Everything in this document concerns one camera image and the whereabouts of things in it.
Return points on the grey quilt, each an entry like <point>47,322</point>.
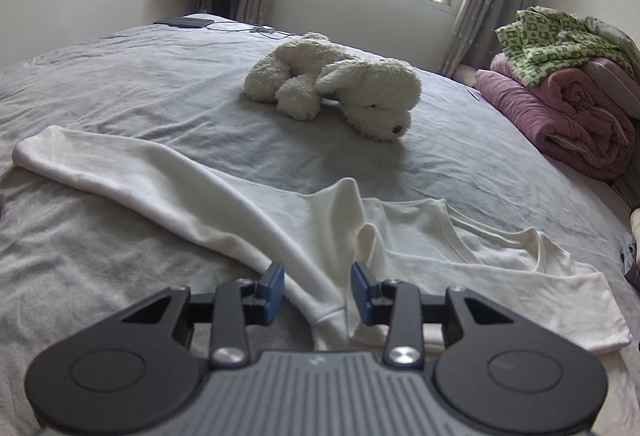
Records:
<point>620,60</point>

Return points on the green patterned blanket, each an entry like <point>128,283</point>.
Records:
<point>540,45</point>

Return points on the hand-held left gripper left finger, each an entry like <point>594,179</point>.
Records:
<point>274,292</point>

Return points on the small hair clip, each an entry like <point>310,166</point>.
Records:
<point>473,93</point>

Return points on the purple folded quilt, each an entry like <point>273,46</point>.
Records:
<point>560,115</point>

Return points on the white plush dog toy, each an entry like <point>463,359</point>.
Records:
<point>350,85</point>

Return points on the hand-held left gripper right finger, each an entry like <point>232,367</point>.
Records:
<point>361,292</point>

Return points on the white long-sleeve shirt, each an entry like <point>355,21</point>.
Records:
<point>175,186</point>

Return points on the beige folded garment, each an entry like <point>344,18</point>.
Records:
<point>636,226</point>

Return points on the grey bed sheet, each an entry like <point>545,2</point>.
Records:
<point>150,90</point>

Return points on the dark tablet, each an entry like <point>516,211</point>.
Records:
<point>185,21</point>

